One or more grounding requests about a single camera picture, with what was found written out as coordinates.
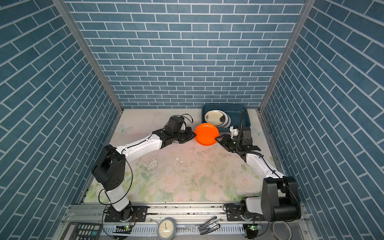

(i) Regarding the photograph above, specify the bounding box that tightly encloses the white analog clock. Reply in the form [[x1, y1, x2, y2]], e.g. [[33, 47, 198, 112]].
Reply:
[[157, 218, 177, 240]]

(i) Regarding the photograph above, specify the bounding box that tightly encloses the aluminium rail base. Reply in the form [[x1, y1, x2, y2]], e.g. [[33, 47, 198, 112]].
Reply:
[[54, 203, 314, 240]]

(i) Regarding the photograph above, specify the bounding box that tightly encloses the black calculator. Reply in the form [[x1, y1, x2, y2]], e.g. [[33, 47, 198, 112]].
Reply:
[[60, 222, 102, 240]]

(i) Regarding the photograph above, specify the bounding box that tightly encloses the black stapler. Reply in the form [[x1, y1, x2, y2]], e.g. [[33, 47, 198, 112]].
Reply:
[[198, 216, 221, 235]]

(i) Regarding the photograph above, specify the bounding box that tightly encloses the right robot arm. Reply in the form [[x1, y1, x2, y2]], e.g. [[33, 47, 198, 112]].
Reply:
[[215, 128, 302, 222]]

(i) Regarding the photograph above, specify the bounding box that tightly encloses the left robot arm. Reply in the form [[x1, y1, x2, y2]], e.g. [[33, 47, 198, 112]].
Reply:
[[92, 115, 197, 222]]

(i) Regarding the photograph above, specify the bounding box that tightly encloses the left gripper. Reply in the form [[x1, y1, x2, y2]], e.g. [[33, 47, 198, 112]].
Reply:
[[171, 126, 198, 143]]

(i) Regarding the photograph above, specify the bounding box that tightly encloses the orange plate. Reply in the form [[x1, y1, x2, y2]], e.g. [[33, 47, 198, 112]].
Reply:
[[195, 123, 219, 147]]

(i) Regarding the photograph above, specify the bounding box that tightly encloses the white plate flower outline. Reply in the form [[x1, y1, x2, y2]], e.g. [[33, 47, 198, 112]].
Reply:
[[217, 111, 231, 128]]

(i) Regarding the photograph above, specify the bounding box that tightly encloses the cream plate with dark spot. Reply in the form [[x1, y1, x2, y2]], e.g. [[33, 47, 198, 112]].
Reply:
[[204, 110, 227, 127]]

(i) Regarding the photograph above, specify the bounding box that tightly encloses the teal plastic bin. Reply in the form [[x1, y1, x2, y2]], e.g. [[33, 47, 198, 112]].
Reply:
[[202, 103, 251, 133]]

